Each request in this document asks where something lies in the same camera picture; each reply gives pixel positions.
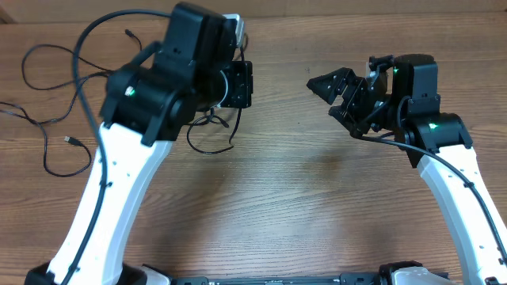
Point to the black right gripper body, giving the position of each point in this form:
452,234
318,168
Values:
374,112

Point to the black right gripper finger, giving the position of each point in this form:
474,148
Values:
342,117
342,82

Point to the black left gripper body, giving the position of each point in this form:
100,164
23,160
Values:
238,85

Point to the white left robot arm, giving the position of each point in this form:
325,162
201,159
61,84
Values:
171,84

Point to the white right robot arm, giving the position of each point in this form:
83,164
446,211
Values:
397,104

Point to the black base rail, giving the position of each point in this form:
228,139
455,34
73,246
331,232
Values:
351,278

